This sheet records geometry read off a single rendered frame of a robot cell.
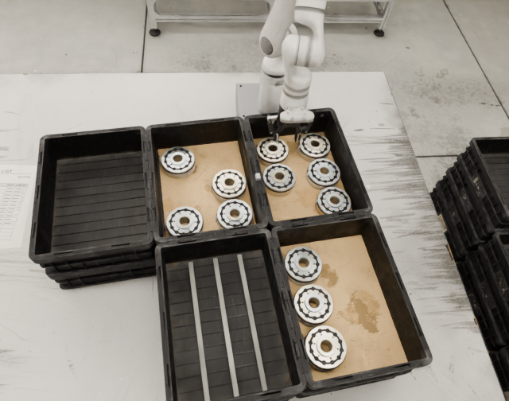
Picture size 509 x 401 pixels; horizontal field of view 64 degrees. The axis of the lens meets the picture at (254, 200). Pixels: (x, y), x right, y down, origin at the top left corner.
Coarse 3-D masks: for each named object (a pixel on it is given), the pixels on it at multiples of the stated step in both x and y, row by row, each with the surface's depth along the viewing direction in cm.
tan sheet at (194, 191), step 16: (208, 144) 133; (224, 144) 133; (208, 160) 129; (224, 160) 130; (240, 160) 130; (192, 176) 126; (208, 176) 126; (176, 192) 122; (192, 192) 123; (208, 192) 123; (208, 208) 120; (208, 224) 117
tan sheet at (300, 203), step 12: (288, 144) 135; (288, 156) 132; (300, 156) 133; (264, 168) 129; (300, 168) 130; (300, 180) 128; (300, 192) 125; (312, 192) 126; (276, 204) 122; (288, 204) 123; (300, 204) 123; (312, 204) 123; (276, 216) 120; (288, 216) 120; (300, 216) 121
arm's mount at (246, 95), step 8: (240, 88) 152; (248, 88) 153; (256, 88) 153; (240, 96) 150; (248, 96) 150; (256, 96) 151; (240, 104) 148; (248, 104) 148; (256, 104) 148; (240, 112) 145; (248, 112) 146; (256, 112) 146
